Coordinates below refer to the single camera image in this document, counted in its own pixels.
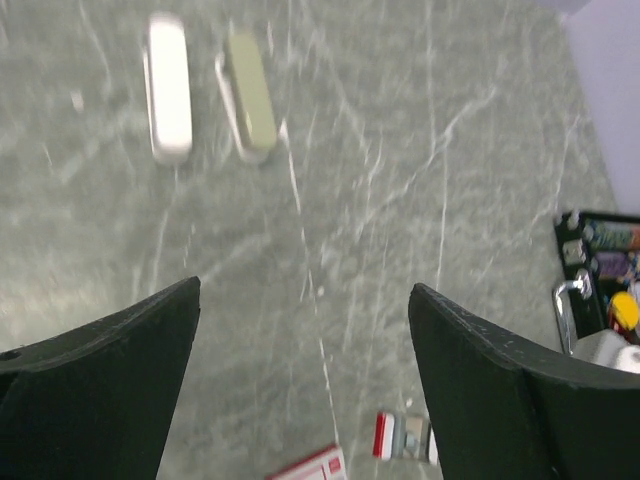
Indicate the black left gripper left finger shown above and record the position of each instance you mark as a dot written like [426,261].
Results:
[97,401]

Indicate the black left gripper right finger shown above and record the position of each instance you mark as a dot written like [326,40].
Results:
[504,407]

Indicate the staple strip pack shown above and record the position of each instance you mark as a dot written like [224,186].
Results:
[402,436]

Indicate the red white staple box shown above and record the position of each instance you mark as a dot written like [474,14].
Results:
[326,464]

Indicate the white stapler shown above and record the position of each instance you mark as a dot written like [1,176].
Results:
[167,85]

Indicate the beige green stapler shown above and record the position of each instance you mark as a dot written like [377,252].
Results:
[241,76]

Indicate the black poker chip case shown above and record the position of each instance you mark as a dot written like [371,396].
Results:
[607,246]

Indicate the chrome case handle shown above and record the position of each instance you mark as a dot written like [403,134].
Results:
[565,321]

